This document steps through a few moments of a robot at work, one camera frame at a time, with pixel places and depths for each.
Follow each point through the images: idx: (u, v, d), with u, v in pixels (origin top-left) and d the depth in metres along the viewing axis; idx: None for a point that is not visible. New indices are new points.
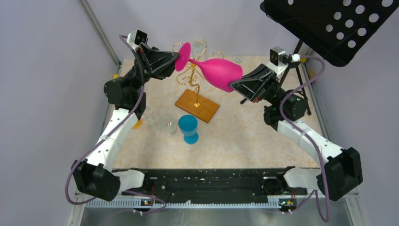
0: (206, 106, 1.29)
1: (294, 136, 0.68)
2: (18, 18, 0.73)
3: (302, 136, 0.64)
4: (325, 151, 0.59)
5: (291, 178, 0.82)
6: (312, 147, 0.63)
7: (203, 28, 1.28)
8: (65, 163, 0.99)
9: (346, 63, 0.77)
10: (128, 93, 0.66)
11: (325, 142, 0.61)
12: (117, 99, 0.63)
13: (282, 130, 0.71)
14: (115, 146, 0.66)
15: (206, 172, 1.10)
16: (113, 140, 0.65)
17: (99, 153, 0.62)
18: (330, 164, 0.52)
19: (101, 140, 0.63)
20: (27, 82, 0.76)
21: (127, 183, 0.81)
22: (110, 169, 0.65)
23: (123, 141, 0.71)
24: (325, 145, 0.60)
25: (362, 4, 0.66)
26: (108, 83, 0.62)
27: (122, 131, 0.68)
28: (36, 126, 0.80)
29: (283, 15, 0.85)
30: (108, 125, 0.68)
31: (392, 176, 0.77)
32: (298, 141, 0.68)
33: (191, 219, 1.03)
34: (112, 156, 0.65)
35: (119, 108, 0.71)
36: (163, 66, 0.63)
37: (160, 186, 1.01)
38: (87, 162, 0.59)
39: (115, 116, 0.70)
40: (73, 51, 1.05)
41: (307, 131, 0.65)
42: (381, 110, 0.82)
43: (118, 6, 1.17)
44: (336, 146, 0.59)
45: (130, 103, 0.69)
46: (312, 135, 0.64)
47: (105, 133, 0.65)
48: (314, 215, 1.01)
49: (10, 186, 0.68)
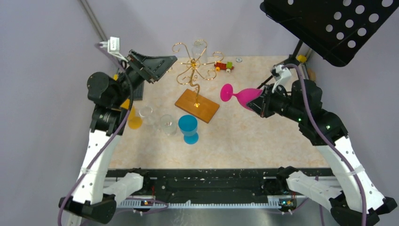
0: (206, 106, 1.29)
1: (339, 166, 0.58)
2: (18, 20, 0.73)
3: (350, 176, 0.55)
4: (369, 199, 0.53)
5: (295, 187, 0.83)
6: (356, 191, 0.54)
7: (203, 28, 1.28)
8: (66, 164, 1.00)
9: (346, 63, 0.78)
10: (111, 92, 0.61)
11: (372, 189, 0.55)
12: (100, 91, 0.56)
13: (324, 152, 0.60)
14: (100, 175, 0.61)
15: (206, 172, 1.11)
16: (94, 172, 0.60)
17: (83, 188, 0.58)
18: (371, 221, 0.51)
19: (82, 175, 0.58)
20: (27, 83, 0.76)
21: (126, 190, 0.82)
22: (101, 193, 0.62)
23: (108, 163, 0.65)
24: (371, 193, 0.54)
25: (363, 4, 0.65)
26: (95, 73, 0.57)
27: (104, 156, 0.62)
28: (36, 126, 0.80)
29: (283, 15, 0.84)
30: (87, 153, 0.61)
31: (393, 177, 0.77)
32: (339, 172, 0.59)
33: (190, 219, 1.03)
34: (99, 186, 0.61)
35: (95, 129, 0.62)
36: (163, 70, 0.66)
37: (160, 186, 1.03)
38: (73, 199, 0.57)
39: (92, 140, 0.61)
40: (73, 51, 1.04)
41: (357, 170, 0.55)
42: (381, 111, 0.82)
43: (117, 7, 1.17)
44: (379, 195, 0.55)
45: (111, 115, 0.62)
46: (362, 177, 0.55)
47: (85, 166, 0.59)
48: (314, 214, 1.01)
49: (12, 186, 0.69)
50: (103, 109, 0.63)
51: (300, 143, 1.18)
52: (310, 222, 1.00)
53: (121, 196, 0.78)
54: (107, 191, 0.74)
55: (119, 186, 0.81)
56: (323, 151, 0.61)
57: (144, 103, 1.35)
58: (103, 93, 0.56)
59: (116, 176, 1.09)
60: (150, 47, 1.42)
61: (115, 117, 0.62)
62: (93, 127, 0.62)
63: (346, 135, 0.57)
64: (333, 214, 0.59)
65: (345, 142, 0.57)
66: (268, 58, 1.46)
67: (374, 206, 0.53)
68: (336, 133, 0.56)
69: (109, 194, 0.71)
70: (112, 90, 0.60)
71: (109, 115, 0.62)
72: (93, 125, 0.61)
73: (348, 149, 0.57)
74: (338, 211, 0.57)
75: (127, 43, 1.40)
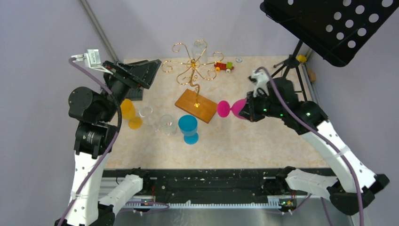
0: (206, 106, 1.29)
1: (326, 150, 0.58)
2: (17, 20, 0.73)
3: (337, 157, 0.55)
4: (361, 178, 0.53)
5: (293, 184, 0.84)
6: (347, 171, 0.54)
7: (203, 28, 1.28)
8: (66, 164, 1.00)
9: (346, 62, 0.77)
10: (96, 107, 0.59)
11: (361, 168, 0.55)
12: (83, 108, 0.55)
13: (311, 139, 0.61)
14: (91, 197, 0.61)
15: (206, 172, 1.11)
16: (84, 196, 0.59)
17: (76, 211, 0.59)
18: (367, 200, 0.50)
19: (72, 201, 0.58)
20: (26, 83, 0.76)
21: (126, 196, 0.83)
22: (97, 212, 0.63)
23: (99, 182, 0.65)
24: (361, 172, 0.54)
25: (363, 4, 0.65)
26: (78, 89, 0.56)
27: (92, 179, 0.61)
28: (36, 126, 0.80)
29: (283, 16, 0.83)
30: (76, 177, 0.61)
31: (393, 177, 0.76)
32: (328, 157, 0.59)
33: (191, 219, 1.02)
34: (93, 206, 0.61)
35: (79, 151, 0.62)
36: (151, 78, 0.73)
37: (160, 186, 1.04)
38: (67, 223, 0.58)
39: (79, 164, 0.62)
40: (72, 51, 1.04)
41: (344, 150, 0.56)
42: (381, 111, 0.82)
43: (117, 7, 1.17)
44: (369, 172, 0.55)
45: (95, 133, 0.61)
46: (349, 157, 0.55)
47: (75, 191, 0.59)
48: (314, 214, 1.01)
49: (12, 186, 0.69)
50: (88, 127, 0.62)
51: (300, 143, 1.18)
52: (310, 222, 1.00)
53: (120, 203, 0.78)
54: (105, 201, 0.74)
55: (118, 193, 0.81)
56: (307, 138, 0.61)
57: (144, 103, 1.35)
58: (85, 111, 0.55)
59: (116, 176, 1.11)
60: (150, 47, 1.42)
61: (99, 136, 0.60)
62: (77, 149, 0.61)
63: (326, 119, 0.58)
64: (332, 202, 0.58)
65: (327, 126, 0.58)
66: (268, 58, 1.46)
67: (367, 185, 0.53)
68: (316, 119, 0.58)
69: (107, 205, 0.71)
70: (96, 106, 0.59)
71: (92, 134, 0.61)
72: (77, 146, 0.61)
73: (331, 132, 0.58)
74: (336, 197, 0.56)
75: (127, 43, 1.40)
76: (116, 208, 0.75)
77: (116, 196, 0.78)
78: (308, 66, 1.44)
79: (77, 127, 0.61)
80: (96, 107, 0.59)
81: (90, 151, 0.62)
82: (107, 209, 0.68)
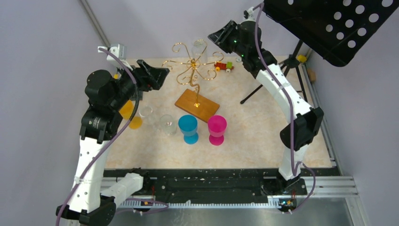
0: (206, 106, 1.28)
1: (272, 88, 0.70)
2: (16, 20, 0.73)
3: (279, 90, 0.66)
4: (297, 107, 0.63)
5: (283, 171, 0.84)
6: (286, 101, 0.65)
7: (203, 28, 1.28)
8: (65, 164, 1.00)
9: (346, 63, 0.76)
10: (111, 91, 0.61)
11: (299, 100, 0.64)
12: (99, 86, 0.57)
13: (264, 81, 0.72)
14: (95, 182, 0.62)
15: (206, 172, 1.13)
16: (88, 181, 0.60)
17: (79, 197, 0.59)
18: (297, 123, 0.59)
19: (75, 186, 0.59)
20: (27, 84, 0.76)
21: (127, 190, 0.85)
22: (99, 199, 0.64)
23: (102, 169, 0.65)
24: (298, 103, 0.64)
25: (363, 4, 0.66)
26: (97, 71, 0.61)
27: (97, 164, 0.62)
28: (36, 127, 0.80)
29: (283, 15, 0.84)
30: (80, 163, 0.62)
31: (395, 176, 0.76)
32: (274, 93, 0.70)
33: (191, 218, 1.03)
34: (95, 193, 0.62)
35: (85, 137, 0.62)
36: (163, 82, 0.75)
37: (160, 186, 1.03)
38: (69, 208, 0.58)
39: (83, 149, 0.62)
40: (72, 51, 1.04)
41: (285, 85, 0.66)
42: (382, 110, 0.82)
43: (116, 7, 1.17)
44: (307, 104, 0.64)
45: (101, 119, 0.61)
46: (289, 90, 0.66)
47: (79, 176, 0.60)
48: (314, 215, 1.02)
49: (11, 188, 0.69)
50: (95, 114, 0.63)
51: None
52: (310, 221, 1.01)
53: (121, 197, 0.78)
54: (106, 193, 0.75)
55: (119, 187, 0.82)
56: (261, 79, 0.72)
57: (144, 103, 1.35)
58: (101, 89, 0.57)
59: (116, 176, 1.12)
60: (150, 47, 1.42)
61: (105, 121, 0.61)
62: (83, 134, 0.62)
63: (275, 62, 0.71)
64: (282, 139, 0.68)
65: (275, 68, 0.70)
66: None
67: (301, 112, 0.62)
68: (268, 62, 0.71)
69: (108, 197, 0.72)
70: (111, 89, 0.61)
71: (99, 120, 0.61)
72: (83, 131, 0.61)
73: (277, 71, 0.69)
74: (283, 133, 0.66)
75: (128, 43, 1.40)
76: (116, 201, 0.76)
77: (118, 191, 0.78)
78: (308, 66, 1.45)
79: (85, 113, 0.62)
80: (111, 91, 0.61)
81: (95, 136, 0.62)
82: (109, 199, 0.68)
